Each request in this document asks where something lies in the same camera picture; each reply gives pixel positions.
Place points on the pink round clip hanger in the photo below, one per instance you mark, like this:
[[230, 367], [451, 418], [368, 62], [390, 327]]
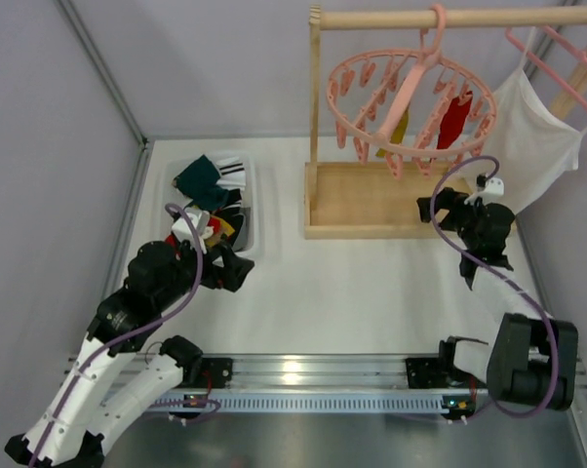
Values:
[[404, 71]]

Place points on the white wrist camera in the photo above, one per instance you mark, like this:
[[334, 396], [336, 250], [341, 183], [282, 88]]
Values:
[[195, 217], [489, 189]]

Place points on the black sock in basket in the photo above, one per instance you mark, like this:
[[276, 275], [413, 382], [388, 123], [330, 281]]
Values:
[[238, 216]]

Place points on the red sock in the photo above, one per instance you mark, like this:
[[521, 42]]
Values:
[[453, 121], [215, 226]]

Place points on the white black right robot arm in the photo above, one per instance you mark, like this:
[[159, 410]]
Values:
[[528, 358]]

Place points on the wooden clothes rack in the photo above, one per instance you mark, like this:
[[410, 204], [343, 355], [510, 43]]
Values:
[[345, 199]]

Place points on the dark green sock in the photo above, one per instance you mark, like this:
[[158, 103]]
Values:
[[212, 199], [197, 178]]

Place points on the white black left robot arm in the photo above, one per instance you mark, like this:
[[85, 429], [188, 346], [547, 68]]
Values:
[[85, 419]]

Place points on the yellow bear pattern sock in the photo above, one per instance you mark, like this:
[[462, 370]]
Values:
[[400, 131]]

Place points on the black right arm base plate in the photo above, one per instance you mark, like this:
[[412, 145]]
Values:
[[434, 373]]

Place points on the white plastic basket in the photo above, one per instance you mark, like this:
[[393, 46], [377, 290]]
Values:
[[165, 193]]

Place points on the white black striped sock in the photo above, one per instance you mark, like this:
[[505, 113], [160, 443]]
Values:
[[232, 173]]

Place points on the pink clothes hanger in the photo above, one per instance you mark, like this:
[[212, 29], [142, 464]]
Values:
[[558, 64]]

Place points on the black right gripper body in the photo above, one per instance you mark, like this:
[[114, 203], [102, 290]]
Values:
[[454, 211]]

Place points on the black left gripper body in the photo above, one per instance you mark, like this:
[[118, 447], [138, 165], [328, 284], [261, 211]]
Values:
[[230, 268]]

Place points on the white slotted cable duct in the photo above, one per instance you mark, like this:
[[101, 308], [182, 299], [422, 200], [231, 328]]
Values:
[[317, 403]]

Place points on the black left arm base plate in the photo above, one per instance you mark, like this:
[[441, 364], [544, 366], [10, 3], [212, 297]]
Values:
[[214, 373]]

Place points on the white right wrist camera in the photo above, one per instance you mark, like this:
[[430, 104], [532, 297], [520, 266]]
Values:
[[489, 189]]

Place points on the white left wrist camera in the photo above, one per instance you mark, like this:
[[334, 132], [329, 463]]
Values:
[[195, 217]]

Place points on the aluminium mounting rail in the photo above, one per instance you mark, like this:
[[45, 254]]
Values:
[[270, 372]]

